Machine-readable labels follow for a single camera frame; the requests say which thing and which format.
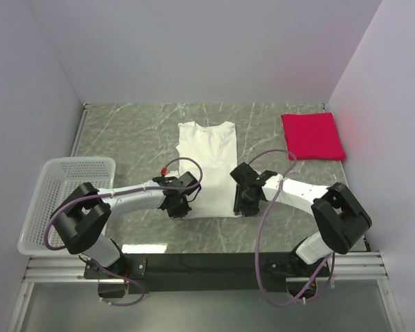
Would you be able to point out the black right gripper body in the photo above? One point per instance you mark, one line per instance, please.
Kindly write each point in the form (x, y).
(244, 203)

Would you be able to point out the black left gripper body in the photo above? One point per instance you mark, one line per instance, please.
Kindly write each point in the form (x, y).
(181, 209)

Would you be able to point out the white t shirt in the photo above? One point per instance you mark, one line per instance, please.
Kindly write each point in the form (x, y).
(215, 150)

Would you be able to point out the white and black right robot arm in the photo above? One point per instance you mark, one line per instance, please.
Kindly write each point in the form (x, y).
(340, 219)

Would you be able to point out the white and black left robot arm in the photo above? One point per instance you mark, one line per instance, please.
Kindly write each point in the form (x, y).
(81, 218)

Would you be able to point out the black base beam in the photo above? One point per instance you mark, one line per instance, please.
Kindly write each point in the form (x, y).
(213, 271)

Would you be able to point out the folded red t shirt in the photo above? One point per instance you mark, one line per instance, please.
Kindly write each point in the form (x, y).
(313, 136)

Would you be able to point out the white plastic basket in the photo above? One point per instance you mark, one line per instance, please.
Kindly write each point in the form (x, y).
(57, 180)

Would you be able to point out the aluminium rail frame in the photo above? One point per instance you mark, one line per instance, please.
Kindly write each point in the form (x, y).
(65, 269)

